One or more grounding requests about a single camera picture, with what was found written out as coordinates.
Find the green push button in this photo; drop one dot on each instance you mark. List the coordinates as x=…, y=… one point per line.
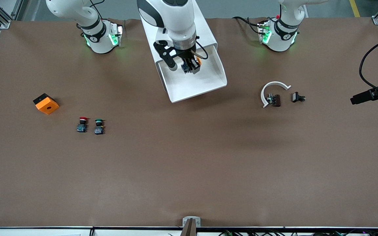
x=99, y=127

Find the white semicircular pipe clamp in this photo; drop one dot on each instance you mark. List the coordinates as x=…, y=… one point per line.
x=267, y=88

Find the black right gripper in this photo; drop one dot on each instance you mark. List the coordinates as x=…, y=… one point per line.
x=187, y=60

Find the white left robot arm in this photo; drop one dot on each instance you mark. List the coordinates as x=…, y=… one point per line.
x=281, y=36

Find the small black clip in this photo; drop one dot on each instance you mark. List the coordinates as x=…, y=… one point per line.
x=296, y=97

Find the yellow push button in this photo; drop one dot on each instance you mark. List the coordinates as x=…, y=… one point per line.
x=199, y=61

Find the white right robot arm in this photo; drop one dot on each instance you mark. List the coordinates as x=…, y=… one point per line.
x=172, y=19

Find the red push button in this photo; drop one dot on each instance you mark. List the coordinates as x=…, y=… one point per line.
x=82, y=124

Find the brown cylinder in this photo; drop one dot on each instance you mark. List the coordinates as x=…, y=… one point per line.
x=277, y=100

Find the grey metal bracket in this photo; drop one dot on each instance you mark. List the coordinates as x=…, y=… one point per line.
x=191, y=218

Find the orange and black box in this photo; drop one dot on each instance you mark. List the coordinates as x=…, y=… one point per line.
x=47, y=105

